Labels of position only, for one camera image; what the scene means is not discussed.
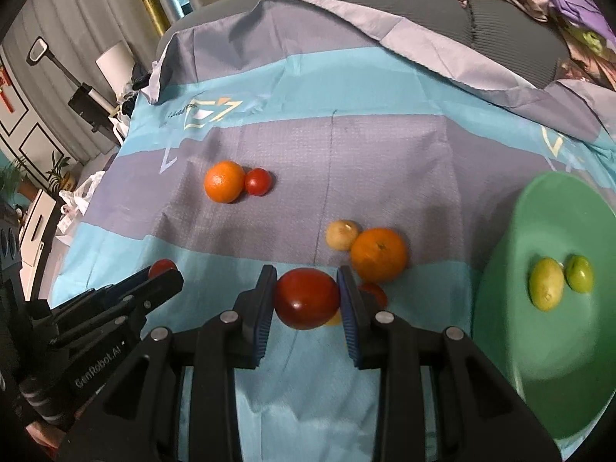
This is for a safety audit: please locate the grey curtain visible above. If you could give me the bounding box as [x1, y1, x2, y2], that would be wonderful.
[0, 0, 162, 164]

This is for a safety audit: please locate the blue grey striped blanket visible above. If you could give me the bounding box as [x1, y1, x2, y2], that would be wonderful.
[50, 0, 616, 462]

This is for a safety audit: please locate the green round fruit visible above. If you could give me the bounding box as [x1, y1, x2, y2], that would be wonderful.
[564, 255, 596, 293]

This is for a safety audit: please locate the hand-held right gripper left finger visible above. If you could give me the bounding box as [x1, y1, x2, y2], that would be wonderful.
[58, 264, 280, 462]

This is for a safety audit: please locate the white plastic bag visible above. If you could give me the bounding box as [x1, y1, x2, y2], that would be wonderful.
[57, 171, 107, 238]

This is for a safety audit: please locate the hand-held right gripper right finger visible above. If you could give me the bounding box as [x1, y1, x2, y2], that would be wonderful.
[336, 264, 565, 462]

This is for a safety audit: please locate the white cabinet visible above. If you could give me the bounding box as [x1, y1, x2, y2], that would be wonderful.
[17, 187, 62, 266]

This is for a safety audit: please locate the small red tomato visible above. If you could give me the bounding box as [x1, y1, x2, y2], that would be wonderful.
[244, 168, 273, 196]
[360, 282, 388, 310]
[147, 258, 178, 279]

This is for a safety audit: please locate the green bowl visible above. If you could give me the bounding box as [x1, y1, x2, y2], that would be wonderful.
[472, 171, 616, 441]

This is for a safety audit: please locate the purple crumpled cloth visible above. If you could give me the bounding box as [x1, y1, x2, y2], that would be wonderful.
[544, 0, 616, 92]

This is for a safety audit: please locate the black stick vacuum cleaner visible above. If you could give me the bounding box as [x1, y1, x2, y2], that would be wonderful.
[26, 38, 122, 149]

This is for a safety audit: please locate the yellow-green lemon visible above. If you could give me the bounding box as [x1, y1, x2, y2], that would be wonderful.
[528, 257, 565, 313]

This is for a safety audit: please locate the orange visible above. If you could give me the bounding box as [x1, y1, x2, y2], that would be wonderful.
[350, 227, 409, 284]
[204, 161, 247, 204]

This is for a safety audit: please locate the green potted plant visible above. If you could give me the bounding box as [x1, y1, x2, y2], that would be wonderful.
[0, 158, 30, 199]
[45, 151, 78, 193]

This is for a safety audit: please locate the pale yellow round fruit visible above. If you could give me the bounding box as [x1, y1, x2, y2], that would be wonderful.
[326, 219, 361, 252]

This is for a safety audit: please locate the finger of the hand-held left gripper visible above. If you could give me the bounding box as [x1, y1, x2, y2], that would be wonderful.
[47, 268, 161, 329]
[57, 269, 185, 348]

